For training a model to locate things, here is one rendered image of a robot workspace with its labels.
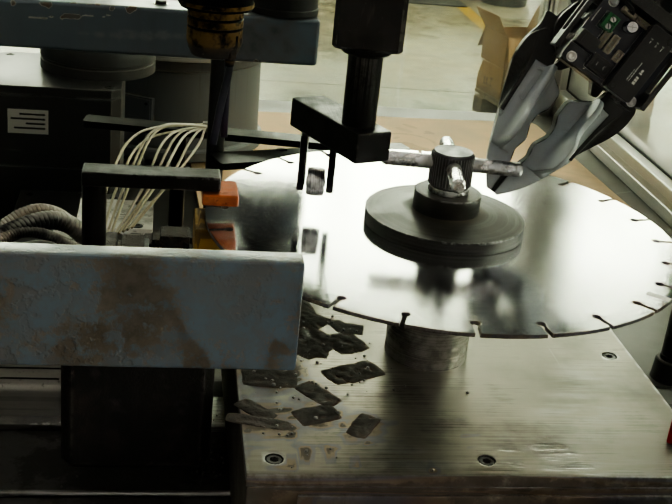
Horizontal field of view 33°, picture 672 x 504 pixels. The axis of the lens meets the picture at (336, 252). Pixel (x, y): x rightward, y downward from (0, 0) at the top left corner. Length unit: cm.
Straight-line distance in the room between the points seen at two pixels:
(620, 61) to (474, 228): 14
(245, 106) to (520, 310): 85
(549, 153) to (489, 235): 7
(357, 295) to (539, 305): 11
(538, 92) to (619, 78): 6
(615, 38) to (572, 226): 15
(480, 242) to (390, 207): 7
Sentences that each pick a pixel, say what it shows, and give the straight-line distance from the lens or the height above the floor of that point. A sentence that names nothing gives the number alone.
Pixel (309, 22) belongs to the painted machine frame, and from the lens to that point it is 93.
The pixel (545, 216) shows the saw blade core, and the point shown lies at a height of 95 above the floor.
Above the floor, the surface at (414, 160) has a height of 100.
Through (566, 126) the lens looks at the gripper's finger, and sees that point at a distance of 78.
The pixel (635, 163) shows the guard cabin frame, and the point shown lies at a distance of 158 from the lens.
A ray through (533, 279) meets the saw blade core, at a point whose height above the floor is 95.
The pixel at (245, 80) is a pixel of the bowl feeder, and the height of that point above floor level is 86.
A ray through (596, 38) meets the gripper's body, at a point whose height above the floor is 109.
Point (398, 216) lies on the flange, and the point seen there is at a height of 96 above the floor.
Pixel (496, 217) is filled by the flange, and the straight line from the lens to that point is 78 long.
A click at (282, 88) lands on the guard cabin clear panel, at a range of 185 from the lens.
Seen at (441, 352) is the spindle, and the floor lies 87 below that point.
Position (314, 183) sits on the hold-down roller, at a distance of 76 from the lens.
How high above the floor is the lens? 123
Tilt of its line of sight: 23 degrees down
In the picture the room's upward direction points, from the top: 6 degrees clockwise
